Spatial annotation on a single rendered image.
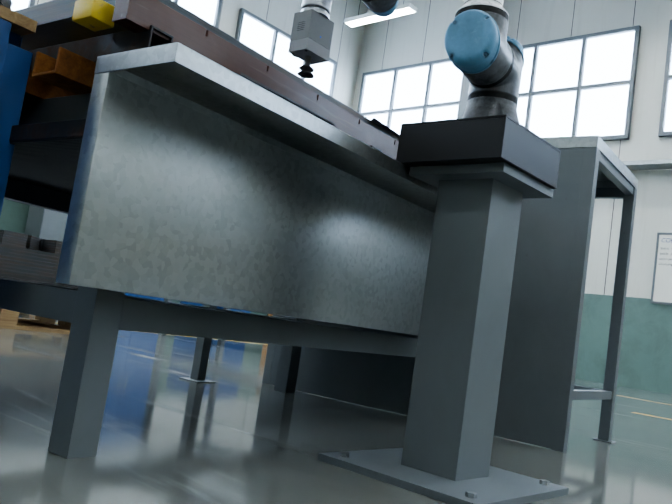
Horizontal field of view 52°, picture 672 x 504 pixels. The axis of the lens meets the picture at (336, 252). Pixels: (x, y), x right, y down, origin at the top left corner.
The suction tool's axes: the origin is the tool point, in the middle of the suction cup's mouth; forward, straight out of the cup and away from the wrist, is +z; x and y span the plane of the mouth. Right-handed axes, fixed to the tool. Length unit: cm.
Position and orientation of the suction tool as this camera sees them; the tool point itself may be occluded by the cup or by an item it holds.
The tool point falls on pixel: (305, 75)
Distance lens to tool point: 178.2
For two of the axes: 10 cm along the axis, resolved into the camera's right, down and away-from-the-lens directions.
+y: -6.4, -1.7, -7.5
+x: 7.6, 0.5, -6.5
